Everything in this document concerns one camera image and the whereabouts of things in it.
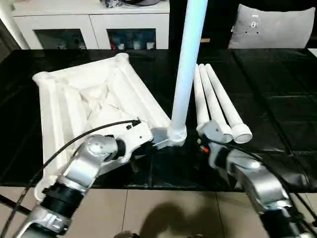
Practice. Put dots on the grey curtain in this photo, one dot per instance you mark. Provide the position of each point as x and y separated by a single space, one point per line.
7 37

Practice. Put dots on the white glass-door cabinet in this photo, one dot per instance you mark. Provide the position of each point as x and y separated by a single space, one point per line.
89 25

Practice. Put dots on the black work mat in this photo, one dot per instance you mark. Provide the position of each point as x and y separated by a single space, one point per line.
287 89

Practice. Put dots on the small tan label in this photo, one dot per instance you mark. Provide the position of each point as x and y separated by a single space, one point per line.
204 40

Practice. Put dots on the grey cushion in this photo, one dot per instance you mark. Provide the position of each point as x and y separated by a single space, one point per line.
272 27

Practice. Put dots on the black metal frame bar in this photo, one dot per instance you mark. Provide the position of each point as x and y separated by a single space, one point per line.
15 204

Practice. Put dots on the white plastic table leg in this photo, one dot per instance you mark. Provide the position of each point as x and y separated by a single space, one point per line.
225 104
199 99
213 104
187 64

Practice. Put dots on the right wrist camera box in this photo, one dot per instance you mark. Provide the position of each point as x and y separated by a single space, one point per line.
213 131

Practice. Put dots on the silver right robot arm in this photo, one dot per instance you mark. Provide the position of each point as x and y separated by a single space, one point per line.
257 183

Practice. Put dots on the white plastic table top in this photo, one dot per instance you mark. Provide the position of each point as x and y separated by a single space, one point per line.
84 99

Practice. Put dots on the black sofa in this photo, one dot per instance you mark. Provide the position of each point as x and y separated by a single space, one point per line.
220 20

